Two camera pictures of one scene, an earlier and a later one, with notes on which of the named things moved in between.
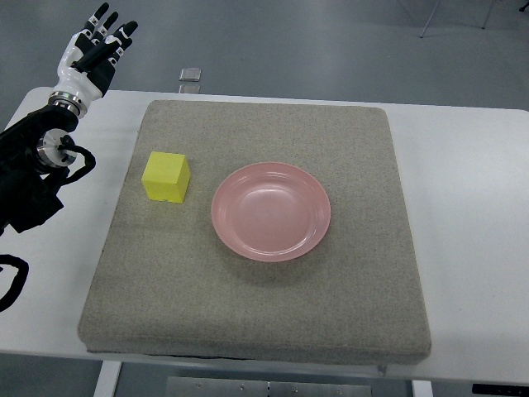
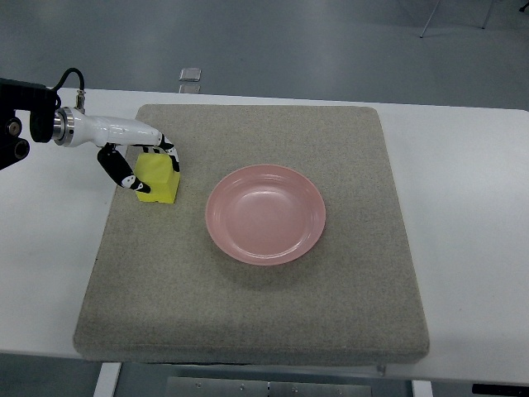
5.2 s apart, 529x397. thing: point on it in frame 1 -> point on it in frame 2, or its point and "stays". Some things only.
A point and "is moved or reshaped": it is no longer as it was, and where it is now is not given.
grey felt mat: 259,231 stays
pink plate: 270,212 stays
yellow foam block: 166,176 is moved or reshaped
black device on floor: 501,389 stays
